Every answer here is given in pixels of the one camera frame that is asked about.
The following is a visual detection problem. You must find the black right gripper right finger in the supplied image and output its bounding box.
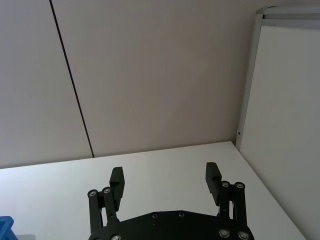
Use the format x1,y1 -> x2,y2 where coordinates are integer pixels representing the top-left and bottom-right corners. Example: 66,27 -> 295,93
205,162 -> 249,240

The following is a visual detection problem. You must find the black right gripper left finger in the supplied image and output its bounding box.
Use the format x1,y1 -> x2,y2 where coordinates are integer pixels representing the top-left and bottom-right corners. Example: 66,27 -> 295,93
87,166 -> 127,240

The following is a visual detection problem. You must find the blue plastic object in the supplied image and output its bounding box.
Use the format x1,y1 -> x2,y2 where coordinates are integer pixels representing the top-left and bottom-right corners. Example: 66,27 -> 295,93
0,215 -> 17,240

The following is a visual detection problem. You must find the white panel with grey frame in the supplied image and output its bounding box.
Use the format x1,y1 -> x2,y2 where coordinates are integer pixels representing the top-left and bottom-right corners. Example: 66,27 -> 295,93
235,5 -> 320,240

